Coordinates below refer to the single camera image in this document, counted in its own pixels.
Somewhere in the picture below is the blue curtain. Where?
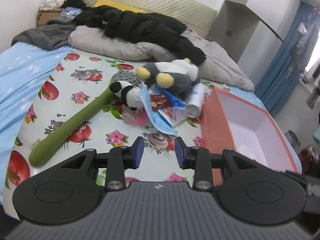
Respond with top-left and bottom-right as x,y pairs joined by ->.
255,2 -> 319,116

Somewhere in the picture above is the grey white penguin plush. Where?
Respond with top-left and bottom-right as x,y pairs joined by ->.
135,58 -> 201,101

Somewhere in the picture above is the orange cardboard storage box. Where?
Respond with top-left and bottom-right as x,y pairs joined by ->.
200,87 -> 302,173

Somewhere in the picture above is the yellow pillow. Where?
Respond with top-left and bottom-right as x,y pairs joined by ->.
93,0 -> 146,13

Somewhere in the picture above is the black puffer jacket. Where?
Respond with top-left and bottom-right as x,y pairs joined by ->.
73,5 -> 206,66

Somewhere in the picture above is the light blue bed sheet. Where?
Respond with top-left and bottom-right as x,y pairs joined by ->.
0,42 -> 72,194

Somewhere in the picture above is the cream padded headboard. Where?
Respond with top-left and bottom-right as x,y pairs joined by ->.
84,0 -> 218,37

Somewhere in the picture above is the green massage hammer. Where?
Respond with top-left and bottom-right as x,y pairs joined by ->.
29,72 -> 140,167

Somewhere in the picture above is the small panda plush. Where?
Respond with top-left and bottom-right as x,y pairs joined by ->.
109,81 -> 144,111

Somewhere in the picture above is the dark grey blanket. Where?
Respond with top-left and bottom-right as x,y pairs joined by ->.
11,17 -> 76,51

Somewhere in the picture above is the fruit print mat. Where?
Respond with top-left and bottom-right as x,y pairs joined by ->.
3,52 -> 233,198

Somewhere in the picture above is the white mesh waste bin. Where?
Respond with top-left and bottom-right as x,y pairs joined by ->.
285,130 -> 301,148

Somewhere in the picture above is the grey duvet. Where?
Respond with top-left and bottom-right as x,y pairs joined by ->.
68,25 -> 255,92

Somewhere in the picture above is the blue plastic snack bag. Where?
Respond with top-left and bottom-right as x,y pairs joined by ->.
149,85 -> 189,127

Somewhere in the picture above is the blue face mask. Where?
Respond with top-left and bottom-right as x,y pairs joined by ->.
139,83 -> 177,136

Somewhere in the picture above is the red foil wrapper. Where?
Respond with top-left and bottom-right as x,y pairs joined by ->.
150,94 -> 172,112

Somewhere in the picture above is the grey wardrobe cabinet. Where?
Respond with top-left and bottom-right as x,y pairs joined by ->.
207,0 -> 300,62

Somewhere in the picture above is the cardboard box nightstand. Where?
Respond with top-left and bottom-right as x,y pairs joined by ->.
36,9 -> 63,27

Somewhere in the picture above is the white crumpled cloth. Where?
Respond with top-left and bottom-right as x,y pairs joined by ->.
39,0 -> 64,10

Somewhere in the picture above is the white spray can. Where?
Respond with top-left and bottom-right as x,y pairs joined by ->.
186,83 -> 205,119

